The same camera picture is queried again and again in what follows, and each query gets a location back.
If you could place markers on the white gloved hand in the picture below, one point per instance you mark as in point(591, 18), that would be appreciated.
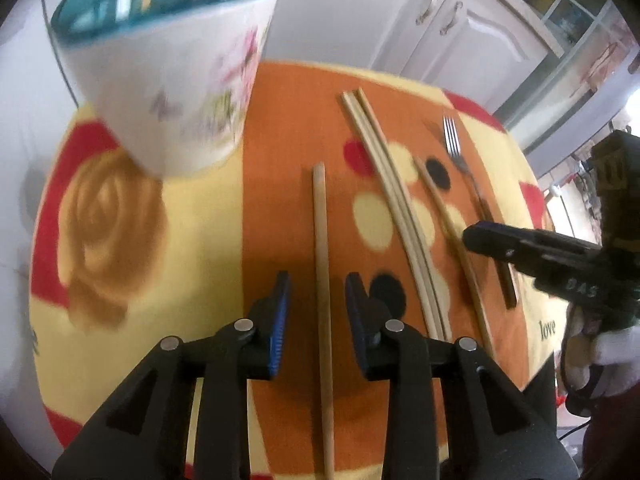
point(616, 351)

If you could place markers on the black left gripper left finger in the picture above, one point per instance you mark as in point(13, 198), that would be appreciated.
point(141, 430)

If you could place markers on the white kitchen cabinet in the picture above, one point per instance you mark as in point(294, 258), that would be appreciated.
point(480, 49)

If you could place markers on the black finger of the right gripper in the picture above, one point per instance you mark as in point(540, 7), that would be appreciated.
point(531, 251)

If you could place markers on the silver fork wooden handle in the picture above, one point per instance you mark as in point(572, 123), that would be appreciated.
point(453, 148)

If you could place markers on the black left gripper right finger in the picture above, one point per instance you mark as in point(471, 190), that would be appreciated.
point(452, 413)

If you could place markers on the white floral cup teal interior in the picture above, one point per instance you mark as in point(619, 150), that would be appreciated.
point(172, 84)

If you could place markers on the yellow orange rose tablecloth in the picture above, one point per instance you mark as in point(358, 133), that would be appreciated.
point(121, 259)

